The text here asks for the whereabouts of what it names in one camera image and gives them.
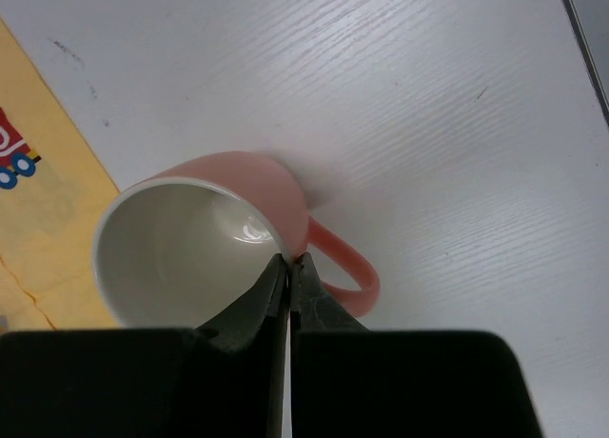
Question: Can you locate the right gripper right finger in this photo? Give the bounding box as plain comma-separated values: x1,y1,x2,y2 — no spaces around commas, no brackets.
290,254,542,437

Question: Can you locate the yellow car-print cloth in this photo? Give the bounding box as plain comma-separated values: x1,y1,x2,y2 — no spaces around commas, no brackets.
1,26,118,329

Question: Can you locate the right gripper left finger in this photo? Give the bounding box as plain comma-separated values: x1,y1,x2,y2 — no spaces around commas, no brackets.
1,256,287,437

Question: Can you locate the pink and white cup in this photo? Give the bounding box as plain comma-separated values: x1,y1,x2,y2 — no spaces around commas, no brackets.
91,151,380,328

